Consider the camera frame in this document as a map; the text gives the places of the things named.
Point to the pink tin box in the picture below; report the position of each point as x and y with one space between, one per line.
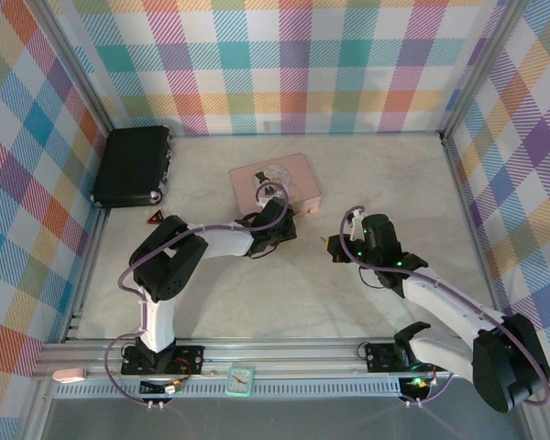
298 174

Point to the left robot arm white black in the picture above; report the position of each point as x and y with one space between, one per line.
160 321

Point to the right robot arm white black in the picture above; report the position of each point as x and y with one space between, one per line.
440 298

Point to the red triangular block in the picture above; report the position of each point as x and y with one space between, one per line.
156 217

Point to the small connector board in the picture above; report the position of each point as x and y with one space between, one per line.
416 384
165 388

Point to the black hard briefcase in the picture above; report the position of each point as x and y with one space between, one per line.
130 165

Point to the small teal clock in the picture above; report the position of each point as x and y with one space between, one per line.
239 380

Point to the pale pink flat object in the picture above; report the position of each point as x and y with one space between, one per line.
69 375

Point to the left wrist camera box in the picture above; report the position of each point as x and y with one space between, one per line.
272 191

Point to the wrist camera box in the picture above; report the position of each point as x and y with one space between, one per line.
357 215
272 191

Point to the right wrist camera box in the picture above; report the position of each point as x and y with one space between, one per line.
357 215

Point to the aluminium front rail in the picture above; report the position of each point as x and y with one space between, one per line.
302 357

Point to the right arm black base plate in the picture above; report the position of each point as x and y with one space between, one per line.
380 357

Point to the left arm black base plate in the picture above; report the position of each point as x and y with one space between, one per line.
190 359

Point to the aluminium corner post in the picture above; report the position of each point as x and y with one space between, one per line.
78 69
481 69

